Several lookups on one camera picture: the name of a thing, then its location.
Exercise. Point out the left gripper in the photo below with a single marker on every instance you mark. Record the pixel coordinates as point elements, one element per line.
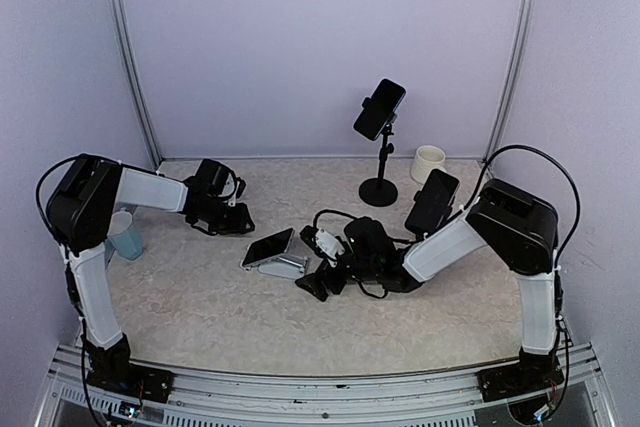
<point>239,225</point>

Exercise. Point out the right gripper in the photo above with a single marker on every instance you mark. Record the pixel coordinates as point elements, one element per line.
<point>313,280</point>

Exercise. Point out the white folding phone stand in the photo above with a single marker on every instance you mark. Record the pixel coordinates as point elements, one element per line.
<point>286,266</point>

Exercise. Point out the short black phone stand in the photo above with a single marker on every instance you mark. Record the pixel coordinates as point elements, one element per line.
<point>429,211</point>

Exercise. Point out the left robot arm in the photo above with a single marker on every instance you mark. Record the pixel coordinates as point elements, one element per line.
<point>78,216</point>

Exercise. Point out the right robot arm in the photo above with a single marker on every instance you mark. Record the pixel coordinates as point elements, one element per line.
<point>520,228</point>

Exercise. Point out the tall black phone stand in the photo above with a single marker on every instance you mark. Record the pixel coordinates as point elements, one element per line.
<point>379,191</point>

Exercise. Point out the blue phone on tall stand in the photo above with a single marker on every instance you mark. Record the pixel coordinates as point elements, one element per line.
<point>379,108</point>

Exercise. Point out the teal mug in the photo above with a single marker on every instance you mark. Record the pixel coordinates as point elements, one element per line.
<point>124,236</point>

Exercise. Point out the cream mug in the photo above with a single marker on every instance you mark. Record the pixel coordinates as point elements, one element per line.
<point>426,159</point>

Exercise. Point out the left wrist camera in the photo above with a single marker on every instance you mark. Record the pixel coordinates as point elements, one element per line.
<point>233,189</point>

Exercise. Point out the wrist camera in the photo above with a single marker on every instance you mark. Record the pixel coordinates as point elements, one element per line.
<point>233,189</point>
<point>325,245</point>

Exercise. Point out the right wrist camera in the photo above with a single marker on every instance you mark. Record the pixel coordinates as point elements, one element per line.
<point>325,245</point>

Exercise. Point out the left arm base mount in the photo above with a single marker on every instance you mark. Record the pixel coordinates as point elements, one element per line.
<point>145,383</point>

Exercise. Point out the aluminium front rail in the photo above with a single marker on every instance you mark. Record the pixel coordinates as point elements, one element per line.
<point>450,397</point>

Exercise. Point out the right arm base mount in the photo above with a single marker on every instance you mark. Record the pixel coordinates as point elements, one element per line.
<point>530,373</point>

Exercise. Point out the left aluminium corner post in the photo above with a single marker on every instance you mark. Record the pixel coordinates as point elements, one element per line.
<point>127,55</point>

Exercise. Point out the aluminium corner post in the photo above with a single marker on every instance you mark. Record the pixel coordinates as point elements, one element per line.
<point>127,55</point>
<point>516,58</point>

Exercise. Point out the right aluminium corner post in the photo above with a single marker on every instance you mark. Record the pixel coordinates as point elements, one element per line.
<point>516,58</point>

